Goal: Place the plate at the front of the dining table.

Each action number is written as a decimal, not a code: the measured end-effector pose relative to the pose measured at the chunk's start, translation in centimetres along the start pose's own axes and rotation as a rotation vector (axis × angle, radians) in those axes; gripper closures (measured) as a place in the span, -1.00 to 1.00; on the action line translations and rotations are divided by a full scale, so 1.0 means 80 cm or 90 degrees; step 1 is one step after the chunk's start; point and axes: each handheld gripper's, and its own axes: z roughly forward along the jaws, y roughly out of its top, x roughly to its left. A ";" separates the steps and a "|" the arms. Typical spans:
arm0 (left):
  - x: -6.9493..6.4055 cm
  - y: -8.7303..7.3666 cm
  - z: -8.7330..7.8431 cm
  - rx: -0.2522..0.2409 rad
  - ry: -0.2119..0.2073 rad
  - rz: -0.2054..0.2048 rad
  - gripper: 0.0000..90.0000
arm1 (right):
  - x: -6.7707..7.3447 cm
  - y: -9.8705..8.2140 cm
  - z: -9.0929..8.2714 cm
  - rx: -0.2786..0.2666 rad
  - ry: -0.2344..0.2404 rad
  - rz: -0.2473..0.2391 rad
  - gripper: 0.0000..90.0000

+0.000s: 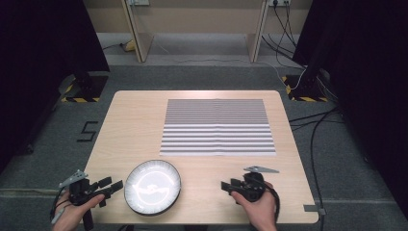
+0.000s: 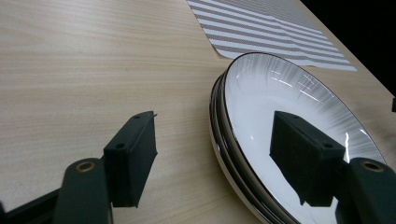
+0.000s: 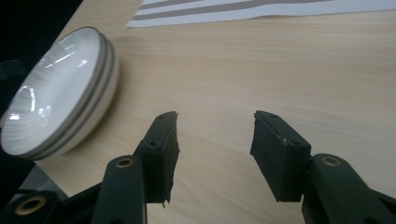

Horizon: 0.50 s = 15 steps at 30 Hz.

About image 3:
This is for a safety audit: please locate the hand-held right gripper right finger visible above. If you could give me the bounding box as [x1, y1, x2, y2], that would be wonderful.
[249, 110, 313, 203]

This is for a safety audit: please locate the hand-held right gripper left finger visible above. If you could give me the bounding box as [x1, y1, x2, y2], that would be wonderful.
[134, 110, 181, 208]

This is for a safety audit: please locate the white plate with dark rim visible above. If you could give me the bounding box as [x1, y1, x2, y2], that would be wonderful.
[0, 26, 106, 158]
[18, 33, 115, 161]
[27, 40, 120, 161]

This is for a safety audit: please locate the grey white striped placemat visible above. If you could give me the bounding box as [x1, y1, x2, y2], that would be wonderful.
[125, 0, 396, 29]

